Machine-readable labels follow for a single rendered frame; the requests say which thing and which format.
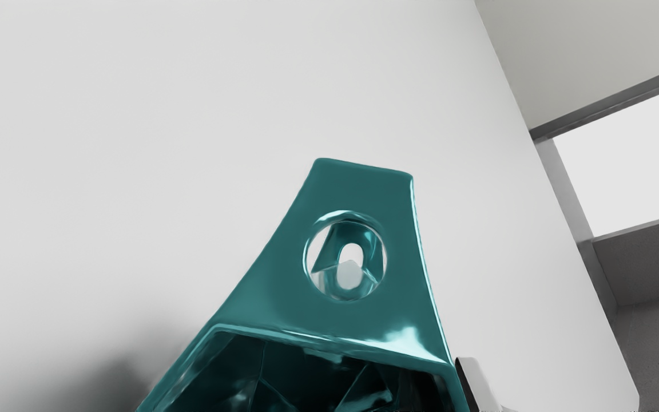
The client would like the teal faceted mug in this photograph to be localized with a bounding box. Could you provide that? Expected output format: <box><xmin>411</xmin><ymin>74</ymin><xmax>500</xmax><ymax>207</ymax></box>
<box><xmin>136</xmin><ymin>158</ymin><xmax>471</xmax><ymax>412</ymax></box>

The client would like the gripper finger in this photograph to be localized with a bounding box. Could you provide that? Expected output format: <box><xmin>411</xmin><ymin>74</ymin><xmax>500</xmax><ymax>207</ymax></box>
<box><xmin>455</xmin><ymin>357</ymin><xmax>518</xmax><ymax>412</ymax></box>

